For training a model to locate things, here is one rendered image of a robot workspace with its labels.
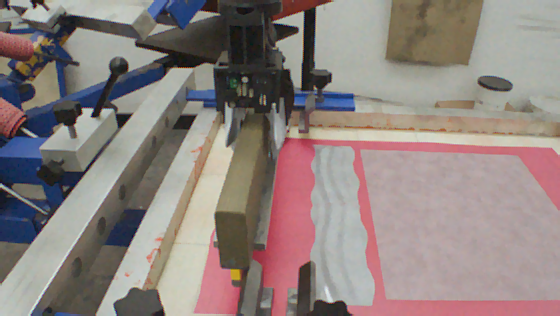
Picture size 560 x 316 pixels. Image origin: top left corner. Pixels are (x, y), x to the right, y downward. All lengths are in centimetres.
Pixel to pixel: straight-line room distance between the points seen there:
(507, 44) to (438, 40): 46
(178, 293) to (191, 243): 9
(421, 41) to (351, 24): 42
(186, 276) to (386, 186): 34
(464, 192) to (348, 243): 24
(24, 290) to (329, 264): 33
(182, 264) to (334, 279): 19
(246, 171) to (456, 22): 229
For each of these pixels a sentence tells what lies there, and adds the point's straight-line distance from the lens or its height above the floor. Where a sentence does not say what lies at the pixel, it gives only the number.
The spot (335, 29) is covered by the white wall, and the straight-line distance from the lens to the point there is 257.
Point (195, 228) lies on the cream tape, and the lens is 59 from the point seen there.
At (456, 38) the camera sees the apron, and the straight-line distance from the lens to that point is 268.
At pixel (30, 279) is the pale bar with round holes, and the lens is 46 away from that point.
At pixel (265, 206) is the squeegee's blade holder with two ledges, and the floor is 104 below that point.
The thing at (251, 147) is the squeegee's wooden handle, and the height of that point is 111.
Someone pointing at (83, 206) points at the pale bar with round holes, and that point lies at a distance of 53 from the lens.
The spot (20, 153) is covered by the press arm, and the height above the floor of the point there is 104.
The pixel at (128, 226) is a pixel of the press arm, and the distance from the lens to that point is 69.
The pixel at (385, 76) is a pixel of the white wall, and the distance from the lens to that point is 270.
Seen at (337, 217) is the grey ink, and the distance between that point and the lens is 60.
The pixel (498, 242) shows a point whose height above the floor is 96.
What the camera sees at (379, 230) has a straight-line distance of 59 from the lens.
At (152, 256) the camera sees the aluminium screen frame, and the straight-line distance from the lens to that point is 52.
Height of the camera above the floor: 134
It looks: 32 degrees down
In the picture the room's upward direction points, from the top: straight up
